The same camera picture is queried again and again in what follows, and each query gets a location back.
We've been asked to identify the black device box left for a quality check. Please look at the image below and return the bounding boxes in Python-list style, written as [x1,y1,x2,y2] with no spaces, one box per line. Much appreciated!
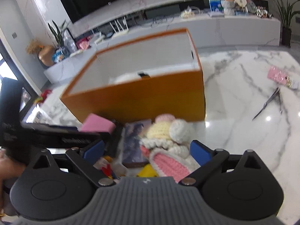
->
[1,78,111,165]

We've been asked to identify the pink card with keychain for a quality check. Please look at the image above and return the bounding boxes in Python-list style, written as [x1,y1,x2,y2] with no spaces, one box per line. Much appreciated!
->
[267,66,299,90]

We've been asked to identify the steel scissors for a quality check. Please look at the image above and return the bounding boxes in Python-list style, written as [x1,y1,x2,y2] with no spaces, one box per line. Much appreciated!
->
[252,87,283,120]

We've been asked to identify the cream pink crochet bunny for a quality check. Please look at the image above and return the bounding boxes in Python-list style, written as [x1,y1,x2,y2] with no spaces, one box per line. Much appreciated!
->
[140,114,200,182]

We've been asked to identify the black white cow figurines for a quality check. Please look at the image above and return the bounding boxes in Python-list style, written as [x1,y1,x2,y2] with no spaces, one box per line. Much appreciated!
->
[256,6,272,19]

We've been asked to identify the red feather toy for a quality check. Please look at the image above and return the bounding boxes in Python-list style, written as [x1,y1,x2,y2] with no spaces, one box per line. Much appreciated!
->
[34,89,52,105]

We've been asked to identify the green snake plant left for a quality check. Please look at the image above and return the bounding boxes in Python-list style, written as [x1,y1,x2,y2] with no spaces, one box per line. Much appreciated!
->
[48,20,70,58]

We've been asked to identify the white power strip with cables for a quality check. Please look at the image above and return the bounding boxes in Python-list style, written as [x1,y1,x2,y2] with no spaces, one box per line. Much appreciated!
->
[179,6,201,19]

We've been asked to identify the brown white plush guinea pig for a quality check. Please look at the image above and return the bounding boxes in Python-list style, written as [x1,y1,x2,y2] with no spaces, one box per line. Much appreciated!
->
[94,156,119,183]

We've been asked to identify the white wifi router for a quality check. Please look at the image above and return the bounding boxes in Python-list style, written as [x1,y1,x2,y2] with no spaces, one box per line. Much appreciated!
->
[109,17,129,38]

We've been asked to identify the teddy bear in knit basket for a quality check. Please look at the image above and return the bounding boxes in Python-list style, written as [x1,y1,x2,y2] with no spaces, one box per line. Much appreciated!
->
[220,0,235,16]

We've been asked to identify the pink rectangular box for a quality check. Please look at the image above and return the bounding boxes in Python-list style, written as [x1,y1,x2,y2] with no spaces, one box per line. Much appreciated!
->
[80,114,116,134]

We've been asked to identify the white marble TV console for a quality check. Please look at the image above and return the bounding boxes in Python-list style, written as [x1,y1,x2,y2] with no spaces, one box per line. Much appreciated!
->
[43,11,281,85]

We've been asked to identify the green blue painted picture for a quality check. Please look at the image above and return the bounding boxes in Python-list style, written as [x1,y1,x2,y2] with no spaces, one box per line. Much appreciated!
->
[206,0,242,17]

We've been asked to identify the potted green plant right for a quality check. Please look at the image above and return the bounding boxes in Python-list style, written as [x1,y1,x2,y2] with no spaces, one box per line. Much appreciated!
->
[273,0,299,47]

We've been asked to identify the orange cardboard storage box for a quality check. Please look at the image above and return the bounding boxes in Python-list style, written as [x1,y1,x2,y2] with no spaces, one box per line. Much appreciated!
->
[61,28,206,123]

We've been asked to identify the bronze vase with dried flowers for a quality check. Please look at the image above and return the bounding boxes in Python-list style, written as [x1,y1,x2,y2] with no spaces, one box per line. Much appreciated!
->
[26,38,56,67]

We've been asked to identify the person's left hand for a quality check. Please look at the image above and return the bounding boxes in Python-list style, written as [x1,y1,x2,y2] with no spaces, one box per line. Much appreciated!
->
[0,149,26,216]

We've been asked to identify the illustrated card game box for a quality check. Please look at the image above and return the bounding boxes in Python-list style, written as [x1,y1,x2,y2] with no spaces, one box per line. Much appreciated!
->
[122,119,152,168]

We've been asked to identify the yellow tape measure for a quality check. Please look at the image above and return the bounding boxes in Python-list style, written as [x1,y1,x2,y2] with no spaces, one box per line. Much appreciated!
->
[136,163,159,178]

